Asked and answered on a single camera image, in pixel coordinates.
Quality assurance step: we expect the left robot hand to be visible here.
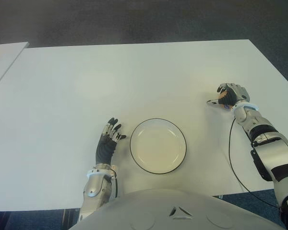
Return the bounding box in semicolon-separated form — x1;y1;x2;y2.
95;117;127;166

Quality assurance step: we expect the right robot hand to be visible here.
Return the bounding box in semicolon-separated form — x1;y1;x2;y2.
206;82;251;106

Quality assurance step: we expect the red yellow apple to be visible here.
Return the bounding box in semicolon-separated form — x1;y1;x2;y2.
218;90;233;111

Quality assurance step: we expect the white plate with black rim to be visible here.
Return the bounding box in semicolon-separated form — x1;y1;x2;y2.
130;117;188;174

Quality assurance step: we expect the grey robot torso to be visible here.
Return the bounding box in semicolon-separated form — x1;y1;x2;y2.
68;188;288;230

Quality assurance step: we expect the white side table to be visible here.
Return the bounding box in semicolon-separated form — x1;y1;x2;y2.
0;42;29;93

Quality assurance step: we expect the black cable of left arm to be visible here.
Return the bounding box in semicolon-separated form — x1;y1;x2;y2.
112;177;119;198

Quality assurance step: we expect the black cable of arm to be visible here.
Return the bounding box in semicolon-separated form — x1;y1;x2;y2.
112;177;119;198
228;116;279;208

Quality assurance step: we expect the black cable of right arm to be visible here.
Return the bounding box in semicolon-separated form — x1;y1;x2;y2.
228;116;279;208

